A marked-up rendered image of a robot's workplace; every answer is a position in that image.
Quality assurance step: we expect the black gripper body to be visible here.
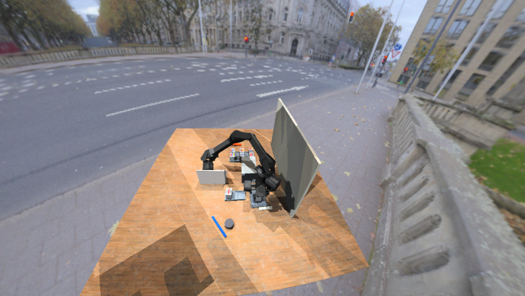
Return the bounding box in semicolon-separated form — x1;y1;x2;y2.
243;179;274;191

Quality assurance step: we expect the dark grey short cylinder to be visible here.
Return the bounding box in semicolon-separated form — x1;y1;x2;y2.
224;219;234;229

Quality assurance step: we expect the grey flat panel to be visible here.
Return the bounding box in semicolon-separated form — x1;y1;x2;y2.
271;99;322;218

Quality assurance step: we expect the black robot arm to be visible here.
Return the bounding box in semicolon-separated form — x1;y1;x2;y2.
201;130;281;198

